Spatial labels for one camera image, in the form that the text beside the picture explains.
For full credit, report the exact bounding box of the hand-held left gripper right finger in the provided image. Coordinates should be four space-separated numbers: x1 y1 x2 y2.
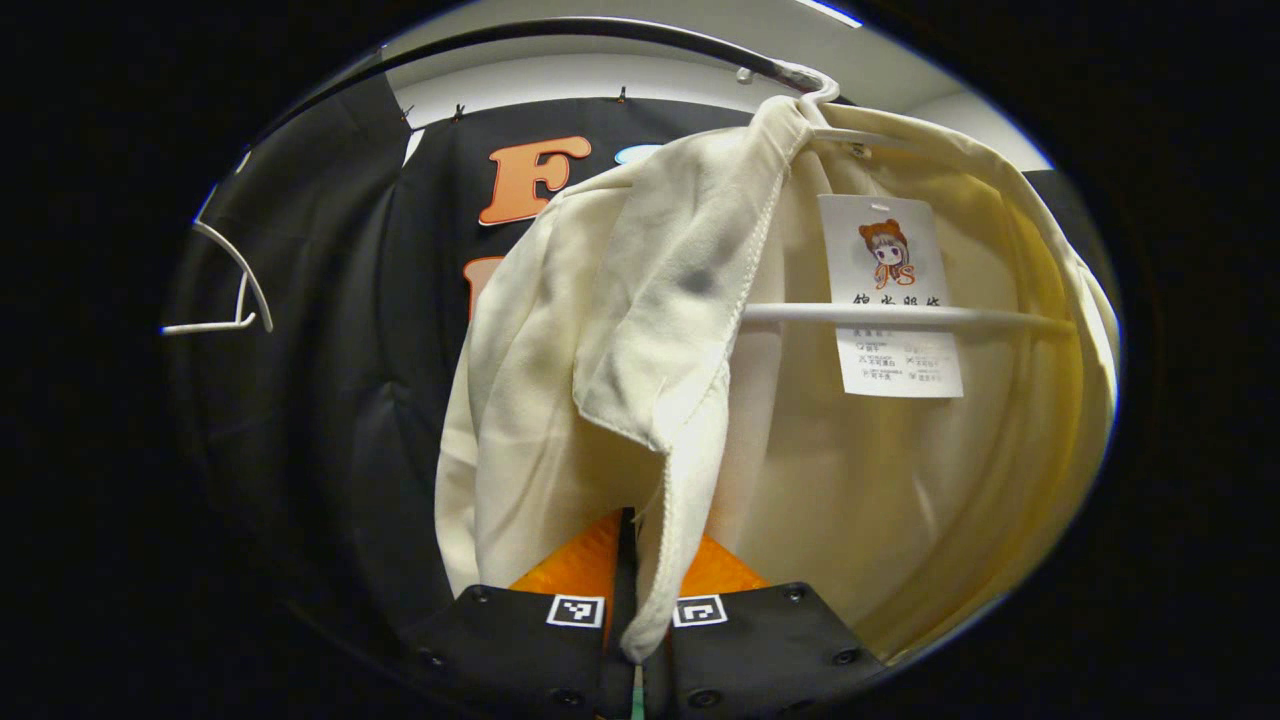
640 532 888 720

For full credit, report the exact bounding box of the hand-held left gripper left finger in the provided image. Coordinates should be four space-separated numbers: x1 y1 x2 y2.
405 508 638 720

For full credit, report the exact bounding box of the cream shirt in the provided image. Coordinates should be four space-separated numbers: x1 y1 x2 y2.
435 93 1121 666

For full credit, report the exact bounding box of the white plastic hanger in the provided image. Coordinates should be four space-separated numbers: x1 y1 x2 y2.
160 150 276 337
738 63 1081 337

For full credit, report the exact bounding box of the white paper hang tag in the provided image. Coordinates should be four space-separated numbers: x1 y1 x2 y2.
817 193 966 400

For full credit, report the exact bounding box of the black backdrop cloth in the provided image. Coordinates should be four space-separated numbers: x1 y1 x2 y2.
165 70 1121 651

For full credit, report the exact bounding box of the row of black clips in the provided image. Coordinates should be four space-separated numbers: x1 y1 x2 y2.
398 85 631 129

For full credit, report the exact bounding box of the black clothes rail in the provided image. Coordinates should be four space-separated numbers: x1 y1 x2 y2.
250 15 853 153

